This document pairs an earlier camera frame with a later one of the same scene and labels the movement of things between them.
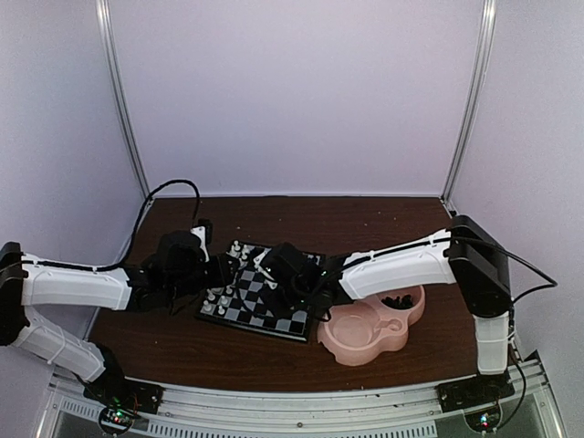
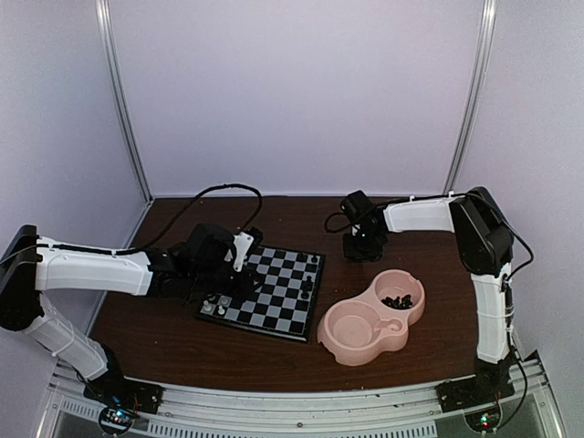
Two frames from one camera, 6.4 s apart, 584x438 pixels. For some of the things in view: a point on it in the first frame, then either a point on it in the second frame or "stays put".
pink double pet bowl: [356, 331] stays put
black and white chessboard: [241, 302] stays put
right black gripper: [276, 306] → [354, 255]
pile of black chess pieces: [405, 302] stays put
